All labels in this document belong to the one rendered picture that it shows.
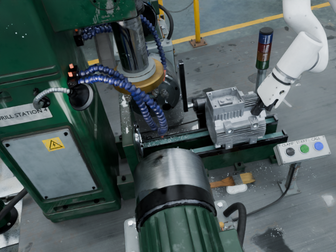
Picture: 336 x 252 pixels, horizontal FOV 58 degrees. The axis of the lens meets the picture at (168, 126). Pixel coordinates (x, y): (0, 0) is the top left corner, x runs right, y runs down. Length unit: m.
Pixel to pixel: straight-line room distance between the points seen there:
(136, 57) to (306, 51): 0.53
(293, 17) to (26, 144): 0.95
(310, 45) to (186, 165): 0.53
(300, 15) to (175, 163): 0.64
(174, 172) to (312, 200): 0.63
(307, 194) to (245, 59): 0.98
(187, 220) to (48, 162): 0.58
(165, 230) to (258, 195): 0.76
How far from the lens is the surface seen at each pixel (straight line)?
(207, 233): 0.64
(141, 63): 0.98
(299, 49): 1.07
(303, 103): 1.73
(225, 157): 1.33
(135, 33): 0.93
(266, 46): 1.47
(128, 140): 1.07
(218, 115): 1.16
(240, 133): 1.21
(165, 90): 1.35
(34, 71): 0.84
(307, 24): 1.17
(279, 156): 1.13
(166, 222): 0.62
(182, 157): 0.97
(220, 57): 2.04
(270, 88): 1.13
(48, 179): 1.14
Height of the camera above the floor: 1.91
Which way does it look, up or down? 45 degrees down
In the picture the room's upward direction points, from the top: 9 degrees counter-clockwise
